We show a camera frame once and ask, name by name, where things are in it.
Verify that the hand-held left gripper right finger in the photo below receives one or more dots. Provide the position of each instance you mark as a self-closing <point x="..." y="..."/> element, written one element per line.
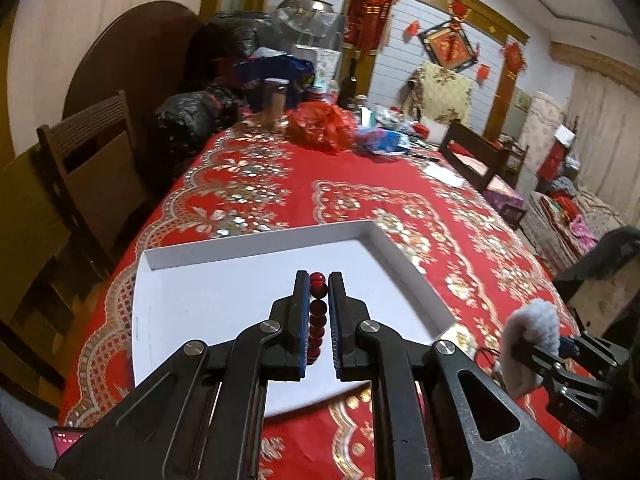
<point x="337" y="330"/>

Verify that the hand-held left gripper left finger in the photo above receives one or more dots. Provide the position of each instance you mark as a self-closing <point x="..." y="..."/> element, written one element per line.
<point x="301" y="330"/>

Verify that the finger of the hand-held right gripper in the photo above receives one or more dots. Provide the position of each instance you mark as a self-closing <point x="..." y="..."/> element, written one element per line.
<point x="600" y="355"/>
<point x="580" y="400"/>

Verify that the white fluffy scrunchie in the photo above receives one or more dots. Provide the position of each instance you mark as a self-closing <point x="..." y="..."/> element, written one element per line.
<point x="525" y="330"/>

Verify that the white shallow box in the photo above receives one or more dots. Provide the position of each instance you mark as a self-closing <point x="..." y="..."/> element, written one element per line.
<point x="225" y="300"/>

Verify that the red floral tablecloth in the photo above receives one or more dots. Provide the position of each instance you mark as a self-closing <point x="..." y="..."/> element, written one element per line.
<point x="310" y="200"/>

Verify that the floral covered sofa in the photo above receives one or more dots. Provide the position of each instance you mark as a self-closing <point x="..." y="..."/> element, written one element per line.
<point x="570" y="225"/>

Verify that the purple cloth side table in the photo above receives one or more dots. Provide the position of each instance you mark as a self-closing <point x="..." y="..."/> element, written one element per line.
<point x="505" y="200"/>

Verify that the white paper sheet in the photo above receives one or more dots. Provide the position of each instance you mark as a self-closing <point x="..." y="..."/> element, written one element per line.
<point x="445" y="174"/>

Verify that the blue tissue pack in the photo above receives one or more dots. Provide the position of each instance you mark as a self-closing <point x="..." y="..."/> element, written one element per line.
<point x="382" y="140"/>

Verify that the red plastic bag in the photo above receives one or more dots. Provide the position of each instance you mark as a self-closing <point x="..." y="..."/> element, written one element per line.
<point x="320" y="125"/>

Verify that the dark wooden chair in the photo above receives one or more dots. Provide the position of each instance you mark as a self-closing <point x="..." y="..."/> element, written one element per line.
<point x="470" y="155"/>

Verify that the beige curtain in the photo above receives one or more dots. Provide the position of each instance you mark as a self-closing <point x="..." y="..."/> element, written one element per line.
<point x="605" y="130"/>

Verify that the glass jar with lid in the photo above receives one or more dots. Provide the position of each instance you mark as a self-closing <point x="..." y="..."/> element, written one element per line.
<point x="276" y="102"/>

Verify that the small black plastic bag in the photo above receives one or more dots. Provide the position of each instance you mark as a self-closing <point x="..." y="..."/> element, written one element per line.
<point x="195" y="120"/>

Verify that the dark wine bottle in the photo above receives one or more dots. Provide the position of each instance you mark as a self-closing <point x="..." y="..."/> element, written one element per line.
<point x="352" y="85"/>

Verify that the pink screen phone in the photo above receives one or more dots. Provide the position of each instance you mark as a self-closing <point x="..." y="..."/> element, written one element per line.
<point x="67" y="441"/>

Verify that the floral cloth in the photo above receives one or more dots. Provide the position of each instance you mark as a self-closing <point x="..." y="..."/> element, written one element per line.
<point x="440" y="90"/>

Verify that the blue bag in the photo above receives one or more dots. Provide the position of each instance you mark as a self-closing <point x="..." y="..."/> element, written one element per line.
<point x="272" y="70"/>

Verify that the slatted wooden chair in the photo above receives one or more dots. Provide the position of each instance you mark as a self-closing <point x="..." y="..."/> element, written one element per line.
<point x="90" y="170"/>

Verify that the white gift bag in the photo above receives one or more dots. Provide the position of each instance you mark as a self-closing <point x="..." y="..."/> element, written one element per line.
<point x="320" y="62"/>

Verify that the large black plastic bag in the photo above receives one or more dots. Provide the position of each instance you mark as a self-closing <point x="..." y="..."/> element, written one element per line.
<point x="230" y="40"/>

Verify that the small red knot ornament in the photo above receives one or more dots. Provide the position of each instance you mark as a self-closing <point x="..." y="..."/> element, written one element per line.
<point x="514" y="60"/>

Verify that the clear plastic covered appliance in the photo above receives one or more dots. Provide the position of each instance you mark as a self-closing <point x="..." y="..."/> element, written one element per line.
<point x="305" y="22"/>

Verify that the large red knot decoration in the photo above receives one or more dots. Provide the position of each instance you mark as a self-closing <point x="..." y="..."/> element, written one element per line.
<point x="367" y="10"/>

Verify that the round wooden tabletop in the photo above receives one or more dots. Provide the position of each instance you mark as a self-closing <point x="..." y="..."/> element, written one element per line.
<point x="135" y="50"/>

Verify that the diamond framed wall picture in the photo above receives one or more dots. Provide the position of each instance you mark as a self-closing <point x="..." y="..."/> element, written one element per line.
<point x="450" y="45"/>

